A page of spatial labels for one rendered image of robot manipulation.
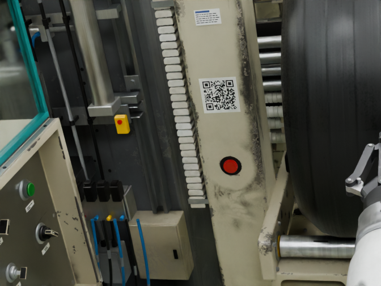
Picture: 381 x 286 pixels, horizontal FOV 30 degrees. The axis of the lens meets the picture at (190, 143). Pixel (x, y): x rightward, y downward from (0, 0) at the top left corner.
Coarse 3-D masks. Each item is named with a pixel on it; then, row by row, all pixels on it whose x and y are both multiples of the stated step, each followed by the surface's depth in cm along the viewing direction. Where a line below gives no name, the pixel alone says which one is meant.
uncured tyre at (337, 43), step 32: (288, 0) 122; (320, 0) 116; (352, 0) 115; (288, 32) 119; (320, 32) 115; (352, 32) 113; (288, 64) 118; (320, 64) 114; (352, 64) 112; (288, 96) 119; (320, 96) 114; (352, 96) 113; (288, 128) 120; (320, 128) 115; (352, 128) 114; (288, 160) 124; (320, 160) 118; (352, 160) 116; (320, 192) 122; (320, 224) 130; (352, 224) 127
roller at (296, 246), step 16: (288, 240) 145; (304, 240) 144; (320, 240) 143; (336, 240) 142; (352, 240) 141; (288, 256) 145; (304, 256) 144; (320, 256) 143; (336, 256) 142; (352, 256) 141
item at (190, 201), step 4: (168, 0) 135; (172, 0) 135; (152, 4) 136; (156, 4) 136; (160, 4) 136; (164, 4) 136; (168, 4) 135; (172, 4) 135; (188, 200) 155; (192, 200) 155; (196, 200) 154; (200, 200) 154; (204, 200) 154
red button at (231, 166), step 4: (228, 160) 147; (232, 160) 147; (224, 164) 147; (228, 164) 147; (232, 164) 146; (236, 164) 147; (224, 168) 148; (228, 168) 147; (232, 168) 147; (236, 168) 147; (228, 172) 148; (232, 172) 147
